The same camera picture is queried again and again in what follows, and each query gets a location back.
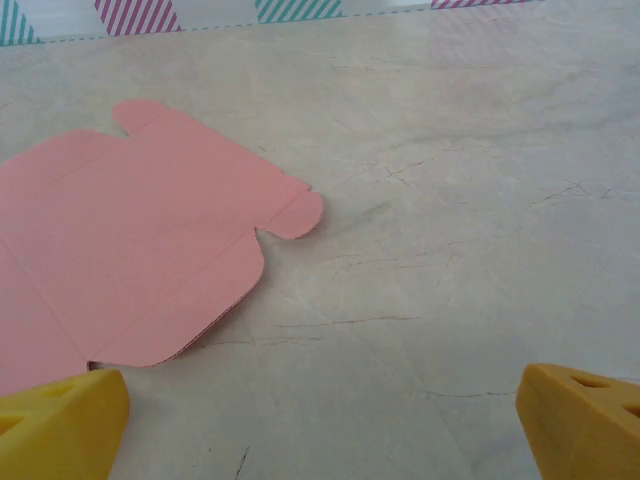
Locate pink paper box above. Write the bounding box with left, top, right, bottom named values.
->
left=0, top=98, right=325, bottom=396

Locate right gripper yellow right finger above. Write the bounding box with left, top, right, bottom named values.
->
left=516, top=363, right=640, bottom=480

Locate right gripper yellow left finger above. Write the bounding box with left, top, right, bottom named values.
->
left=0, top=368, right=131, bottom=480

